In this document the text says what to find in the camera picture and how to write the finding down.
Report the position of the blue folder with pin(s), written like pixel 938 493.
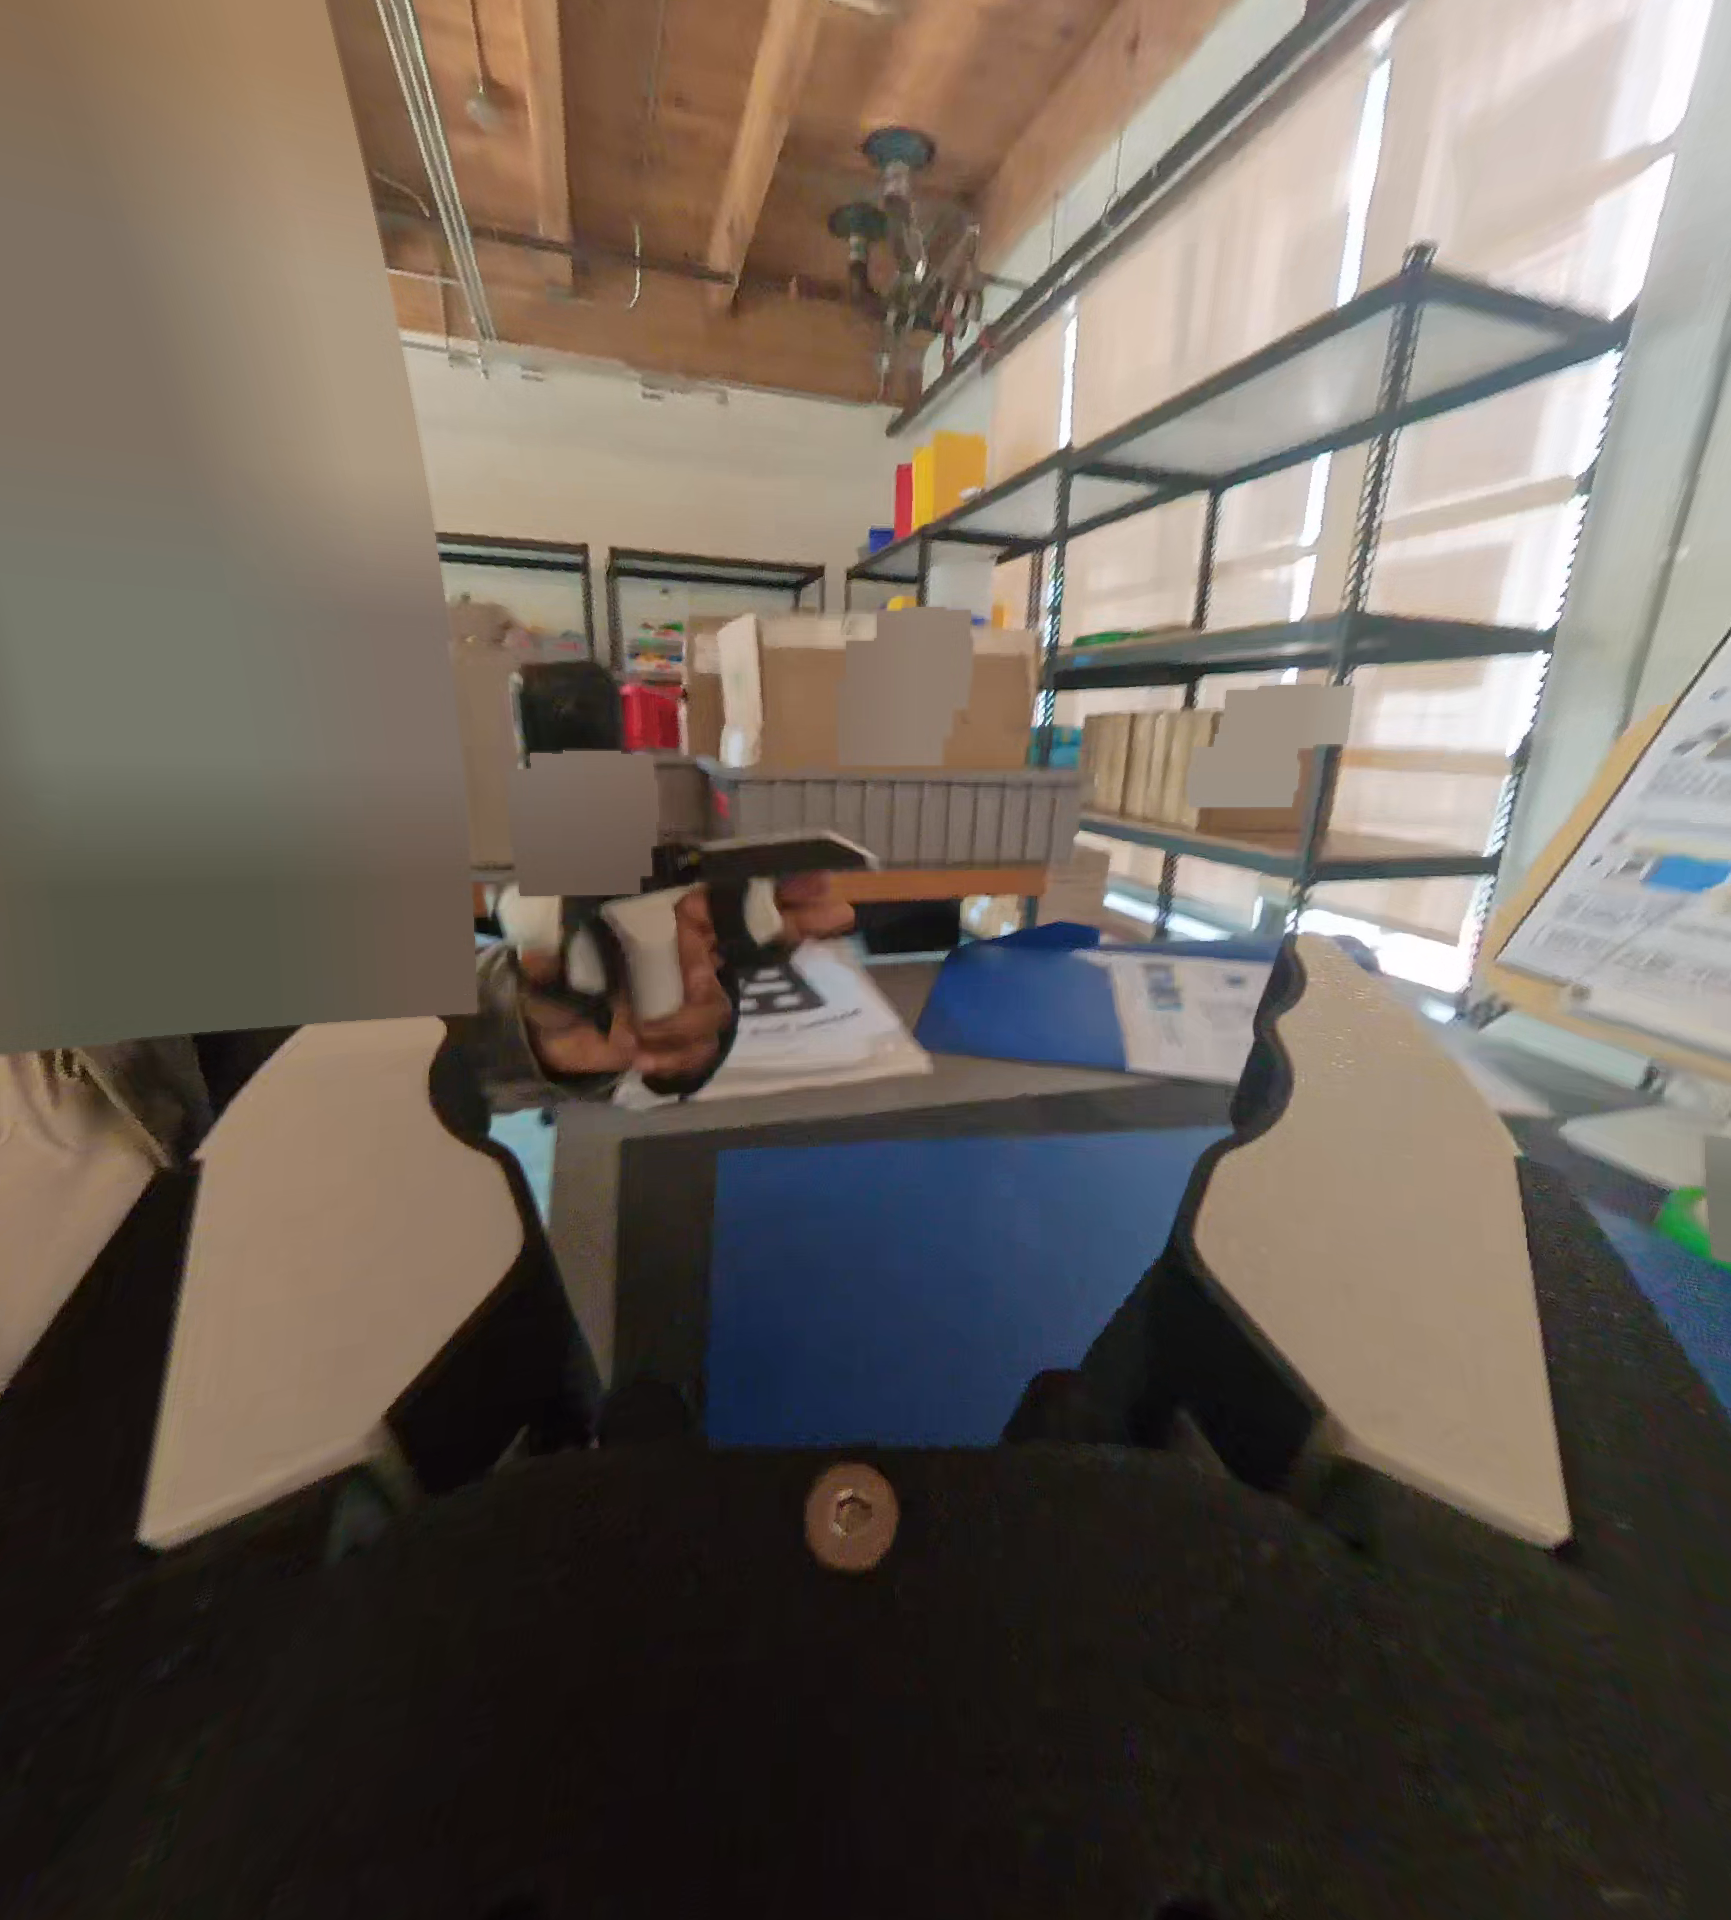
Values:
pixel 1016 1005

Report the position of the large dark metal shelving rack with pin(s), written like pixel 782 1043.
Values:
pixel 1346 638

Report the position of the small dark metal shelving rack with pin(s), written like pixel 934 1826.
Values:
pixel 716 567
pixel 513 552

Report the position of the row of tan cartons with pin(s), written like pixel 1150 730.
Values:
pixel 1136 764

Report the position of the yellow storage bin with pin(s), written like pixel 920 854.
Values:
pixel 952 476

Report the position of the blue mat with black border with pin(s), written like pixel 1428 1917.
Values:
pixel 880 1275

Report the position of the red crate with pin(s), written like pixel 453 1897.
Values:
pixel 652 716

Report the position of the white printed paper sheet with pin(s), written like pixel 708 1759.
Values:
pixel 1196 1021

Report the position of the white window blind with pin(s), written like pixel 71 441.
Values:
pixel 1210 255

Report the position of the brown wooden desk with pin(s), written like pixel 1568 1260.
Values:
pixel 589 1230

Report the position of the wooden table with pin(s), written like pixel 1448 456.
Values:
pixel 940 885

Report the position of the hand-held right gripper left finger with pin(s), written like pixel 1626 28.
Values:
pixel 311 1275

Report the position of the red storage bin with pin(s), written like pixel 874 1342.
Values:
pixel 902 503

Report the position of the cardboard box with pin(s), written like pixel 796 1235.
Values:
pixel 1000 704
pixel 798 691

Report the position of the grey plastic bin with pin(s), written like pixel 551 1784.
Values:
pixel 896 819

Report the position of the printed instruction board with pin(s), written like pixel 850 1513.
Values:
pixel 1706 841

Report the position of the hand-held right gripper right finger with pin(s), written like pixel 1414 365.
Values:
pixel 1390 1260

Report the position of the person's left hand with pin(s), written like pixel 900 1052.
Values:
pixel 589 1043

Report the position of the ceiling lamp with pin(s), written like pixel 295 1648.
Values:
pixel 902 224

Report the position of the white printed paper booklet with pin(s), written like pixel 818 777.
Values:
pixel 836 1021

